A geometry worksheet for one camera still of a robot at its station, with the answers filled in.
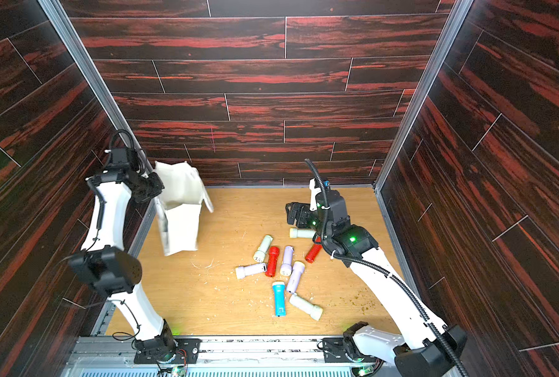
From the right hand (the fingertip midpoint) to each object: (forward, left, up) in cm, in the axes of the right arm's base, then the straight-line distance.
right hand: (304, 204), depth 73 cm
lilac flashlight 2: (-9, +5, -27) cm, 29 cm away
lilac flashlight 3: (-9, +1, -28) cm, 29 cm away
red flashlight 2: (-3, +11, -28) cm, 30 cm away
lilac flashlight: (-11, +23, -28) cm, 37 cm away
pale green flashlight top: (+7, -2, -27) cm, 28 cm away
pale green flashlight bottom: (-24, -4, -27) cm, 37 cm away
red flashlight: (-1, -6, -28) cm, 28 cm away
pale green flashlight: (-4, +16, -28) cm, 33 cm away
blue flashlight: (-17, +8, -28) cm, 34 cm away
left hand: (+11, +52, -5) cm, 53 cm away
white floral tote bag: (+2, +43, -4) cm, 43 cm away
